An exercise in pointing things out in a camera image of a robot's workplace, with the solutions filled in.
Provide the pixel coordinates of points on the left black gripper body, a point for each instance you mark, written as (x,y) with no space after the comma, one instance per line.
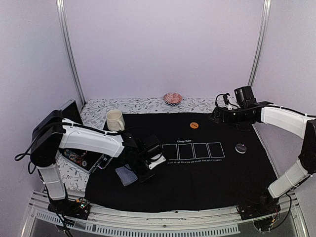
(138,167)

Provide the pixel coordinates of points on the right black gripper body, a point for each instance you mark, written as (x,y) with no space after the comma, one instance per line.
(235,118)

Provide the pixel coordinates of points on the orange big blind button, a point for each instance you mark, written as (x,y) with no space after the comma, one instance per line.
(194,125)

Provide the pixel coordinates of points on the black round dealer button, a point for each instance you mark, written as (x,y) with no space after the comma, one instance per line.
(241,148)

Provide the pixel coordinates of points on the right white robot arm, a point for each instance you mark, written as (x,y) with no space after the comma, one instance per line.
(288,135)

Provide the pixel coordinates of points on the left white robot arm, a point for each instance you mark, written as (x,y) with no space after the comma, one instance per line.
(56,132)

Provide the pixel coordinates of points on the blue playing card deck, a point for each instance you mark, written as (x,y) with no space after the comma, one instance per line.
(126,176)

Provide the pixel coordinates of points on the cream ceramic mug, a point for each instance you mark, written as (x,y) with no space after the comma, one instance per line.
(114,120)

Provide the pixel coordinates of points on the red patterned small bowl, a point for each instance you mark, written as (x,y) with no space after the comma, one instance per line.
(172,99)

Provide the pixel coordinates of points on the black poker table mat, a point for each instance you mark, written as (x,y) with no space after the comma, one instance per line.
(202,168)

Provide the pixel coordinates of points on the aluminium poker chip case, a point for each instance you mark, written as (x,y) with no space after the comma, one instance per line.
(87,161)

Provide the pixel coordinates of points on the poker chip stack front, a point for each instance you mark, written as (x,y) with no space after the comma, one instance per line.
(74,157)

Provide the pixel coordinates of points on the floral patterned tablecloth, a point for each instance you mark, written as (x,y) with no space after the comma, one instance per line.
(93,114)

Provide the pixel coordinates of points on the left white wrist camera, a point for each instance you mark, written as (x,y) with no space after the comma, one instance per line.
(156,160)

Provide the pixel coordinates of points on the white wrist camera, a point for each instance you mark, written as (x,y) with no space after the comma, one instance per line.
(156,160)
(229,105)

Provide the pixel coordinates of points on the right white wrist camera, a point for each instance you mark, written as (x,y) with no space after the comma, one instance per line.
(229,105)

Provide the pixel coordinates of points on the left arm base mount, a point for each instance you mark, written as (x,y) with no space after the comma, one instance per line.
(79,208)

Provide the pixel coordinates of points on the front aluminium rail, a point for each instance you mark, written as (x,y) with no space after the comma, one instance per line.
(222,222)

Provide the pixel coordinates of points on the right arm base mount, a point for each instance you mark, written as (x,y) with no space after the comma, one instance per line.
(265,206)

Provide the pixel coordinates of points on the right aluminium frame post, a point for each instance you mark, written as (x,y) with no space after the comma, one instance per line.
(260,42)

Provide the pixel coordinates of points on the aluminium frame post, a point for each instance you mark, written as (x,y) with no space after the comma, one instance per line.
(260,42)
(69,51)

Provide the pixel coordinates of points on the left aluminium frame post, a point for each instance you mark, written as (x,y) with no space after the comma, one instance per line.
(69,51)

